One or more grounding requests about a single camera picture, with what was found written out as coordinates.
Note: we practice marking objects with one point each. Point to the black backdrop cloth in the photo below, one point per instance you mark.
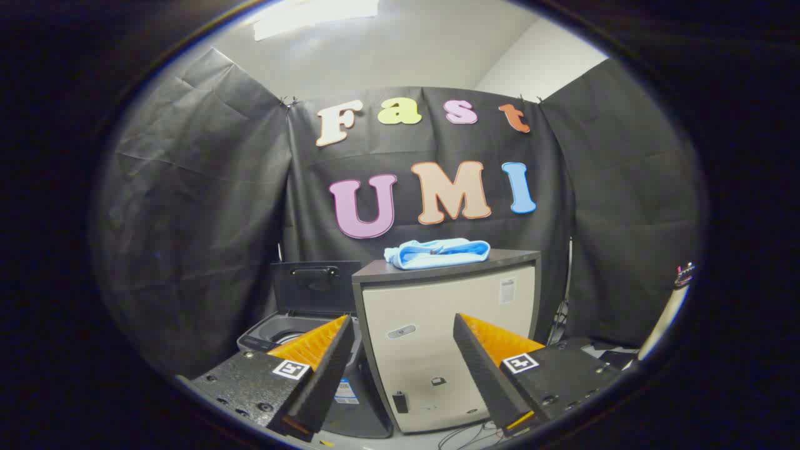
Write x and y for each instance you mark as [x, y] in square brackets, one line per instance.
[206, 219]

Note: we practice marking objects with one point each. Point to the light blue shirt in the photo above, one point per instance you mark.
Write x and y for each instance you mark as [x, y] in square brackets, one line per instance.
[437, 253]

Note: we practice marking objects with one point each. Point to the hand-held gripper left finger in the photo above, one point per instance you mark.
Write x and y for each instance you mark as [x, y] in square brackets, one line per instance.
[325, 375]

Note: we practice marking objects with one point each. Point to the beige cabinet with dark top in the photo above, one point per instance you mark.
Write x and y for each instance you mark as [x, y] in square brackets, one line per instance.
[425, 312]

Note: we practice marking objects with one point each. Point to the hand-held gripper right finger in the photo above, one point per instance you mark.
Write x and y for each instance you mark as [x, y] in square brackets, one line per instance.
[484, 375]

